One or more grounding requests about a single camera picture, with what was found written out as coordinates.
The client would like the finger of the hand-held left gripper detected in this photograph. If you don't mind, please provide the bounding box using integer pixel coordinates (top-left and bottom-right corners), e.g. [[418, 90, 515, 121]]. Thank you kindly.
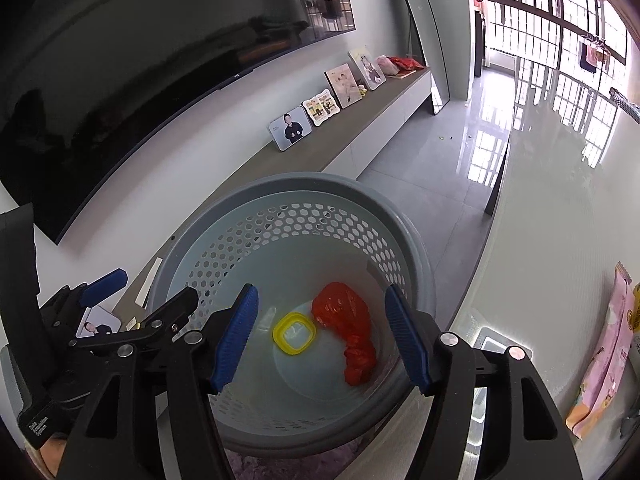
[[67, 286, 199, 358], [77, 268, 128, 308]]

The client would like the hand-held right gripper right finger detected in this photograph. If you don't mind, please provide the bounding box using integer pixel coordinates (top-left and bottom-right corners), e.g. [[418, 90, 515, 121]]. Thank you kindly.
[[384, 284, 583, 480]]

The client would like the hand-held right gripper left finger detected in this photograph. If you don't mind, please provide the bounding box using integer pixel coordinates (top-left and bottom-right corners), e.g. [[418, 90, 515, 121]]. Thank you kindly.
[[57, 284, 261, 480]]

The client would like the yellow plastic lid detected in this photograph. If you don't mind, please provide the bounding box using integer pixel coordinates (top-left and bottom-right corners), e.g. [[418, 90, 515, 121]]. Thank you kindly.
[[272, 311, 318, 356]]

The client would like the red plastic bag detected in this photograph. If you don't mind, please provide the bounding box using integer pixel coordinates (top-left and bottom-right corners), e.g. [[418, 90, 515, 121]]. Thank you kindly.
[[311, 281, 377, 387]]

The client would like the grey perforated plastic basket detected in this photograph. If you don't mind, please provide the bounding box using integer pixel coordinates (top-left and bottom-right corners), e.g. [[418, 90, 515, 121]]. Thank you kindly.
[[145, 172, 438, 458]]

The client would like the person's left hand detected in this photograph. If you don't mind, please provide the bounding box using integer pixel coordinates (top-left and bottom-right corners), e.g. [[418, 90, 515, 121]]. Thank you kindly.
[[39, 437, 68, 478]]

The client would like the rounded photo plaque seated figure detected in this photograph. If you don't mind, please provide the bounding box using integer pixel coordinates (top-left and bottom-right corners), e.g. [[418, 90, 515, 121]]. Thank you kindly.
[[75, 305, 121, 338]]

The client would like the pink fluffy rug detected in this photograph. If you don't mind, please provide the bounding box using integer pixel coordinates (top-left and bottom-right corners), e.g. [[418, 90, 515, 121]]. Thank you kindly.
[[222, 440, 366, 480]]

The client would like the white dining table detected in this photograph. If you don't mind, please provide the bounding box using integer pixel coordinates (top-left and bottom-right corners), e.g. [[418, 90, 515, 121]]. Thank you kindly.
[[447, 85, 640, 480]]

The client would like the pink snack packet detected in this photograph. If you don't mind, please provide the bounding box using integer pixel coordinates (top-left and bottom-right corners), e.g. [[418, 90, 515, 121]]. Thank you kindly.
[[566, 261, 636, 441]]

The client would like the large black television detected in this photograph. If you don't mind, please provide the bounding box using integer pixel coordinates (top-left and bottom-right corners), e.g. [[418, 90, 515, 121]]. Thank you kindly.
[[0, 0, 357, 246]]

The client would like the long low television cabinet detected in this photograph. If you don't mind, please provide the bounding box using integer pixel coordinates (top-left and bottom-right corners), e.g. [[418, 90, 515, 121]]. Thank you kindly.
[[112, 66, 433, 321]]

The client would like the grey sliding door panel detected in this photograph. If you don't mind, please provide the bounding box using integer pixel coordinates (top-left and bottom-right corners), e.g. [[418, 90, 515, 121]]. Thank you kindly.
[[390, 0, 451, 117]]

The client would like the chequered cloth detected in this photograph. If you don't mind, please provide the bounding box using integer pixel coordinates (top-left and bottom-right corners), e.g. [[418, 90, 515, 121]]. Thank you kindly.
[[609, 86, 640, 123]]

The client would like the small hanging laundry rack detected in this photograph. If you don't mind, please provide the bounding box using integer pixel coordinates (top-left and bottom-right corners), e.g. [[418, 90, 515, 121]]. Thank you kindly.
[[579, 34, 612, 74]]

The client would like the black window grille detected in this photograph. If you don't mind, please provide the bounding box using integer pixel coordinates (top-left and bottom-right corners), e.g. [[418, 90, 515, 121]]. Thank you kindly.
[[470, 0, 630, 86]]

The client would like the photo frame with dark-suited figure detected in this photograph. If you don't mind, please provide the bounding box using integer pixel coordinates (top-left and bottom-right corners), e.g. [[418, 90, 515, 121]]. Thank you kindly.
[[270, 106, 314, 152]]

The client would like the scalloped white photo frame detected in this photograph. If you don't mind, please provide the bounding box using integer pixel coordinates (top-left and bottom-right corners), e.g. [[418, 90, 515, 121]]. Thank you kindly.
[[302, 91, 342, 127]]

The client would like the square canvas photo frame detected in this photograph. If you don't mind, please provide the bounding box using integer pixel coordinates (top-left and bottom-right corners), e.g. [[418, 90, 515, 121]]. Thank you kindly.
[[325, 63, 364, 109]]

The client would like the tall portrait photo frame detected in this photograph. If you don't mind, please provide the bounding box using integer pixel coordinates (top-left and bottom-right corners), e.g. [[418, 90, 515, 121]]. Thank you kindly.
[[348, 46, 385, 92]]

